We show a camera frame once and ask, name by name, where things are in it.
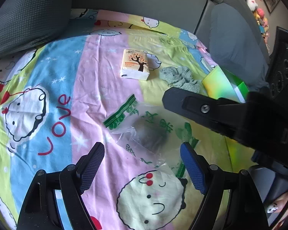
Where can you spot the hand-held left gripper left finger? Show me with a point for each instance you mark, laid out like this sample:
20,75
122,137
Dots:
93,167

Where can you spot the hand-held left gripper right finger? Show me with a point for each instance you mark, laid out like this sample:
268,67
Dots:
193,170

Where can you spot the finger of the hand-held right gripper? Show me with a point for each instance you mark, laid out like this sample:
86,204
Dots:
194,105

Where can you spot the grey-green cloth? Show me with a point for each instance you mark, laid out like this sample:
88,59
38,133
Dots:
180,75

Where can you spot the green holographic box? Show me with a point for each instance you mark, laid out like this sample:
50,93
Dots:
220,83

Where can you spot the clear plastic bag green print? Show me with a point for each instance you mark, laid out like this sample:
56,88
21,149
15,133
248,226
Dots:
146,134

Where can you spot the cream tissue pack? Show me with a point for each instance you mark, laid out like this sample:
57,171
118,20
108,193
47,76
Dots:
134,63

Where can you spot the person's right forearm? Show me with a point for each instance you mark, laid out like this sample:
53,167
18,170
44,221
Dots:
284,200

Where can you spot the grey smooth cushion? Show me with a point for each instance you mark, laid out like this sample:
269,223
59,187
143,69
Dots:
235,43

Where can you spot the cartoon printed blanket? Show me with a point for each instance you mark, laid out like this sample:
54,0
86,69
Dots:
62,76

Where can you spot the pile of colourful plush toys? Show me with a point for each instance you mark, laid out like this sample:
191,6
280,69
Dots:
261,21

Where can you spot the white plush toy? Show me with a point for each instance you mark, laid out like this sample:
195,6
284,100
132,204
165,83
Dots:
252,0

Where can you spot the grey textured cushion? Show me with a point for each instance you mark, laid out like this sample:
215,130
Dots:
26,16

